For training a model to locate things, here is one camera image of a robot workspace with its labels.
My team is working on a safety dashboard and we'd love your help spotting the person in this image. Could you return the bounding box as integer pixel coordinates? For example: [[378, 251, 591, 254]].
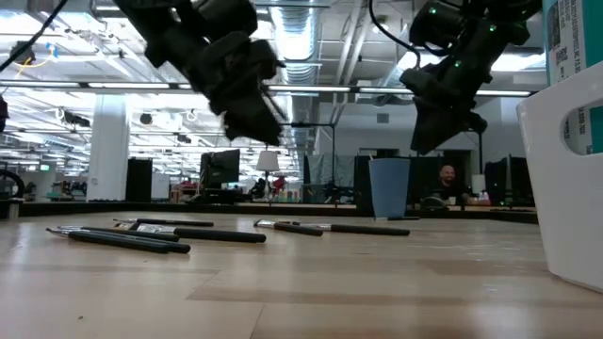
[[431, 164, 491, 208]]

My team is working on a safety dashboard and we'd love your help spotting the silver ceiling duct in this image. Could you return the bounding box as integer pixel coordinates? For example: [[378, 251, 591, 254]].
[[269, 0, 322, 156]]

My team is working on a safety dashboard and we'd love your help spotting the black gantry frame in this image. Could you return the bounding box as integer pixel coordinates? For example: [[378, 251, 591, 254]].
[[281, 121, 337, 204]]

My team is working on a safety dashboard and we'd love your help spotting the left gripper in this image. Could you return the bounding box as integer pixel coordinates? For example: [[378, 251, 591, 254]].
[[187, 31, 285, 147]]

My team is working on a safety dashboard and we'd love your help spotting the black partition panel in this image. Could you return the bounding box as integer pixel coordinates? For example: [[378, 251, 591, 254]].
[[353, 154, 482, 208]]

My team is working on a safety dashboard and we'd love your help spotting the white plastic bin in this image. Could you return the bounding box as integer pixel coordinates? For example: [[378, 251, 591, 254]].
[[516, 60, 603, 294]]

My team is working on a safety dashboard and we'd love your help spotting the black cabinet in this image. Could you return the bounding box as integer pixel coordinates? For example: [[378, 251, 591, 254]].
[[124, 157, 154, 203]]

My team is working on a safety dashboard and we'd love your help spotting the black aluminium table frame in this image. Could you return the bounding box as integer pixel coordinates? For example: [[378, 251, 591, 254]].
[[0, 200, 539, 225]]

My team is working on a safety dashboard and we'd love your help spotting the suspended linear light bar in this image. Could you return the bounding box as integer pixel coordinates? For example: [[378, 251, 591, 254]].
[[0, 80, 533, 98]]

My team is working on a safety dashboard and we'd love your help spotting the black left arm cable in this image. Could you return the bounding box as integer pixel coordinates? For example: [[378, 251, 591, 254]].
[[0, 0, 70, 73]]

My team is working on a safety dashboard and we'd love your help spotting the white shade table lamp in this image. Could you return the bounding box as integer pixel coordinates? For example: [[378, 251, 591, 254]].
[[255, 150, 281, 203]]

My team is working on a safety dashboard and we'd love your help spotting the white column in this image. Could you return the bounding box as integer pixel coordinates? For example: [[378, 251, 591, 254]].
[[86, 93, 131, 202]]

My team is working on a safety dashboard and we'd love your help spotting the blue plastic cup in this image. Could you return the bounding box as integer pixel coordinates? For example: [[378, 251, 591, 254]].
[[367, 157, 412, 220]]

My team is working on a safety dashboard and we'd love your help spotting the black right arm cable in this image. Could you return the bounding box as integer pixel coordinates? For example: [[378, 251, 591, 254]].
[[368, 0, 423, 70]]

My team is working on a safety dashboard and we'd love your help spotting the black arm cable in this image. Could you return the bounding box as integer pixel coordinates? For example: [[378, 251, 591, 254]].
[[0, 0, 70, 73], [368, 0, 423, 70]]

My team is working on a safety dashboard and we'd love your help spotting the thick black paintbrush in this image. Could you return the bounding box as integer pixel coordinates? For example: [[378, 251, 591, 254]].
[[134, 224, 268, 245]]

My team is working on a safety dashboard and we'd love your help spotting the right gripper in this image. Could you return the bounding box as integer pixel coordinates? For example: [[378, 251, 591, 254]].
[[399, 40, 492, 157]]

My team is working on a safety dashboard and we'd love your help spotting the black computer monitor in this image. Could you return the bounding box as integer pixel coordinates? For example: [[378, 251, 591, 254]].
[[199, 149, 241, 190]]

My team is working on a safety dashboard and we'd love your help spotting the teal paint bottle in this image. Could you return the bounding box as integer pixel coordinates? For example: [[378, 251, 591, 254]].
[[541, 0, 603, 156]]

